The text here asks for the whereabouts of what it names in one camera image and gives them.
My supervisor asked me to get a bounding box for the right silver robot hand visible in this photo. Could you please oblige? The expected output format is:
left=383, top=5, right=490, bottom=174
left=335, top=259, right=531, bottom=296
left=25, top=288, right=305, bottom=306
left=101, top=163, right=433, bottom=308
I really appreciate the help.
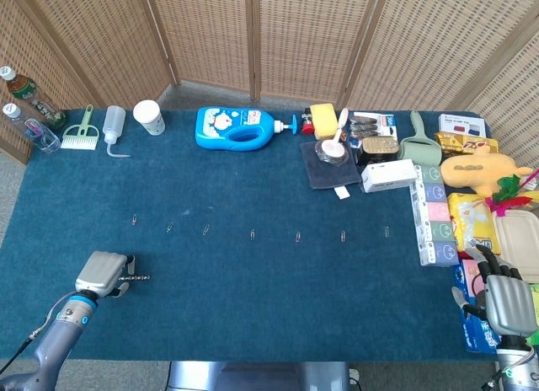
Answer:
left=451, top=244, right=533, bottom=338

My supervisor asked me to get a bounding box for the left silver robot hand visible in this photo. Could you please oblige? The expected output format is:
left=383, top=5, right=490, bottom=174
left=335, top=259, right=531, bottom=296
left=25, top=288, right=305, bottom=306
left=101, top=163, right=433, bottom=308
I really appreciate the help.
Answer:
left=74, top=250, right=137, bottom=299

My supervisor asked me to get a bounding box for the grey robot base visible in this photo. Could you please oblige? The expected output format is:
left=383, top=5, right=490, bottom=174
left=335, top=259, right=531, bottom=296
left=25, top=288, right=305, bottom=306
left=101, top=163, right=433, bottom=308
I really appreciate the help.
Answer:
left=165, top=360, right=361, bottom=391

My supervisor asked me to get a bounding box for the green hand brush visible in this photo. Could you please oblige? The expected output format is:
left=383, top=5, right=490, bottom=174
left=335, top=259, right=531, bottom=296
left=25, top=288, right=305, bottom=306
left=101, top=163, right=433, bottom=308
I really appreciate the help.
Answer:
left=60, top=104, right=101, bottom=151

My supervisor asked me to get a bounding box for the green package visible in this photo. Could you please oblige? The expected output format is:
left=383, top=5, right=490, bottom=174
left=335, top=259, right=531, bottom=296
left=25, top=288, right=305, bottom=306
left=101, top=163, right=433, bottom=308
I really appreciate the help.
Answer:
left=527, top=282, right=539, bottom=346

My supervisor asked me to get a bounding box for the blue printed box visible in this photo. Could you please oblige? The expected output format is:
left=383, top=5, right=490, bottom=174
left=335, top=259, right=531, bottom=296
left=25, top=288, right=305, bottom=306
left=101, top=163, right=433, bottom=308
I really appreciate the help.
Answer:
left=451, top=259, right=509, bottom=356

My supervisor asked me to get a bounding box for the beige lunch container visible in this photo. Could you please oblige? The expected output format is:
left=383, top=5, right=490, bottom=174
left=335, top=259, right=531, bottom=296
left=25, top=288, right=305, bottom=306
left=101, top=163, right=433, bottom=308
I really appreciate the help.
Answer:
left=492, top=209, right=539, bottom=285

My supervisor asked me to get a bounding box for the feather cat teaser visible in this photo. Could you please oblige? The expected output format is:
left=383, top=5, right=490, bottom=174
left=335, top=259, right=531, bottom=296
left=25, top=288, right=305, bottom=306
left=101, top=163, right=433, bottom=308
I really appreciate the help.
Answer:
left=484, top=168, right=539, bottom=218

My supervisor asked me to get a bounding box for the multicolour tissue pack strip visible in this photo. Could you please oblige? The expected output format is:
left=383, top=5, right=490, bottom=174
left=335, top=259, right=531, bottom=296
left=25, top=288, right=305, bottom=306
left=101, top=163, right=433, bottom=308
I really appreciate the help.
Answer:
left=408, top=163, right=462, bottom=268

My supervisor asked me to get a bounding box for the yellow plush toy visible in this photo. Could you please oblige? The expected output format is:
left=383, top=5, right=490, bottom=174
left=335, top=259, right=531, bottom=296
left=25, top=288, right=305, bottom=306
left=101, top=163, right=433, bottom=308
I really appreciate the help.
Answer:
left=439, top=145, right=534, bottom=197

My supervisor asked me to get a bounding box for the translucent squeeze wash bottle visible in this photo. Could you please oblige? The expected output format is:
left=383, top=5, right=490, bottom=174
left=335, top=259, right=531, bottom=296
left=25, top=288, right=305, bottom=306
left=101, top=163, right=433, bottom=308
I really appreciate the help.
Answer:
left=102, top=105, right=132, bottom=158

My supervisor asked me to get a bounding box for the blue table cloth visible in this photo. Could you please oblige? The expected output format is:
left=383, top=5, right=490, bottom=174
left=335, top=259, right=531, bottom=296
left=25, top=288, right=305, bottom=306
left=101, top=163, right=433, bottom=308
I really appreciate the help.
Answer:
left=0, top=108, right=513, bottom=363

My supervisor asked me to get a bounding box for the clear water bottle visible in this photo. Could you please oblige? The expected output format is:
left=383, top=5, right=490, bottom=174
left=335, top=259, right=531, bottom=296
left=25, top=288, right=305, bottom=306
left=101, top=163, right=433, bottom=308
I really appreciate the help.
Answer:
left=2, top=103, right=62, bottom=154

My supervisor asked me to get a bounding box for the white paper cup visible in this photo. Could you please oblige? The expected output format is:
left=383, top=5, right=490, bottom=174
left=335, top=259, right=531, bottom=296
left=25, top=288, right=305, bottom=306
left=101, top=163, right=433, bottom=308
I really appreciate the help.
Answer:
left=132, top=99, right=167, bottom=137

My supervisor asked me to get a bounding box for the yellow snack packet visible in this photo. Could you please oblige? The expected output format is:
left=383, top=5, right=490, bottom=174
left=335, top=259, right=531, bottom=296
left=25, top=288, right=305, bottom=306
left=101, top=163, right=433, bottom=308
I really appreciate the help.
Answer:
left=434, top=131, right=500, bottom=157

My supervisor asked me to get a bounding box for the white cardboard box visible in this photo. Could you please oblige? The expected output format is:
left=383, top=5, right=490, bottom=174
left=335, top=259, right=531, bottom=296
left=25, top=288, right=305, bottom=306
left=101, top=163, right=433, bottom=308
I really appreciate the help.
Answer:
left=360, top=158, right=419, bottom=195

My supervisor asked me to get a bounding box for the pale green dustpan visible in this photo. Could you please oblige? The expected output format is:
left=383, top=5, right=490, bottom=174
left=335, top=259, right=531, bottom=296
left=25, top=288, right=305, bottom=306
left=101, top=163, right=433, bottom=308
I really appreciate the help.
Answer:
left=397, top=110, right=444, bottom=167

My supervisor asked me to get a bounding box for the blue detergent pump bottle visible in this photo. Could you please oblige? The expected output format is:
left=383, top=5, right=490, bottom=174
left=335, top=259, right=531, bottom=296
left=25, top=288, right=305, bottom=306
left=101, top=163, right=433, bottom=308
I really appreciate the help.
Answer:
left=195, top=105, right=299, bottom=153

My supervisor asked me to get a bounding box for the white box with blue picture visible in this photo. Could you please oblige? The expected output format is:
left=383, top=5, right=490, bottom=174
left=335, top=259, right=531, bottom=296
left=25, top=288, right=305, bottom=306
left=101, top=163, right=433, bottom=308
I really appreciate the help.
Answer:
left=437, top=112, right=488, bottom=140

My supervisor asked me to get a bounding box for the green tea bottle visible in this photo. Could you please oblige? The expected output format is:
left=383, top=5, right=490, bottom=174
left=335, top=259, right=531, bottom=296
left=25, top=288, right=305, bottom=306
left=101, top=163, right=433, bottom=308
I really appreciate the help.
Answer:
left=0, top=66, right=67, bottom=130

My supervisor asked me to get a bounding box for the gold and black tin can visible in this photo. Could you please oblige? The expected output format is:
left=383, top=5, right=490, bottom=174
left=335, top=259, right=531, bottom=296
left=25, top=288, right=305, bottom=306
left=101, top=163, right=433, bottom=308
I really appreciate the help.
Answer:
left=357, top=136, right=400, bottom=167

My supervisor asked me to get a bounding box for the patterned tape roll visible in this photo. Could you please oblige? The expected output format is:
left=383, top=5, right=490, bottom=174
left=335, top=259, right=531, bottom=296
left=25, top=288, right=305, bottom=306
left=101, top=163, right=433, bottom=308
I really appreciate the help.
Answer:
left=315, top=138, right=350, bottom=165

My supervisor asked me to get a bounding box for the dark grey folded cloth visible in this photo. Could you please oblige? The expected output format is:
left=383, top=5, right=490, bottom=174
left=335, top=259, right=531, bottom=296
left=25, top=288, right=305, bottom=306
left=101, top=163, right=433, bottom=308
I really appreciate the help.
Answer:
left=299, top=140, right=363, bottom=200

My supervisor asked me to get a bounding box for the binder clip package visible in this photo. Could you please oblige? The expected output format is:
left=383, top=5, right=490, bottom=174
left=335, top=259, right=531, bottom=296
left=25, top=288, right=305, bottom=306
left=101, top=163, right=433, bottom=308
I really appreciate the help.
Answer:
left=348, top=110, right=400, bottom=150

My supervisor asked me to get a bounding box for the white plastic spoon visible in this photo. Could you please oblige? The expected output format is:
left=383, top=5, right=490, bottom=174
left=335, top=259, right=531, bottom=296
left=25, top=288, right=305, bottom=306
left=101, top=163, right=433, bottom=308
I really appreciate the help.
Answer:
left=320, top=107, right=350, bottom=158

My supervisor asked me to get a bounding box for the red and black cap item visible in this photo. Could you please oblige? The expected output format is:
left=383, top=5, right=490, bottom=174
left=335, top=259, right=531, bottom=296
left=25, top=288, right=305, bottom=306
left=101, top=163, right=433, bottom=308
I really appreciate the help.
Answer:
left=301, top=107, right=317, bottom=136

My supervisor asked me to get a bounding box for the yellow sponge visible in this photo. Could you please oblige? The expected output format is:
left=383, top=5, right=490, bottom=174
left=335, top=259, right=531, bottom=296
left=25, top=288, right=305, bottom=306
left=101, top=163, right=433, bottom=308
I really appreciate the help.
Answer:
left=309, top=104, right=339, bottom=141

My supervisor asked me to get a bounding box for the woven wooden folding screen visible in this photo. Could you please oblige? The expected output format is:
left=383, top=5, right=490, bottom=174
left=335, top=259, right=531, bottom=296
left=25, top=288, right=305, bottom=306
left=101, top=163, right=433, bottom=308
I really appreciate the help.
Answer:
left=0, top=0, right=539, bottom=169

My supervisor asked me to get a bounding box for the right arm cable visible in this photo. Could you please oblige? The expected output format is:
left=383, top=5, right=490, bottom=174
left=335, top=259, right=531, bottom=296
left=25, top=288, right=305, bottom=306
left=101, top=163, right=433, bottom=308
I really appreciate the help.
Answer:
left=481, top=363, right=513, bottom=391

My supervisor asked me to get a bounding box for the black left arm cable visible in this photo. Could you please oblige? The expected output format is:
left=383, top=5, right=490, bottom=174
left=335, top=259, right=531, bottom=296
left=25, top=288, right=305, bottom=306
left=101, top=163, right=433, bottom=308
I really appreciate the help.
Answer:
left=0, top=292, right=81, bottom=378

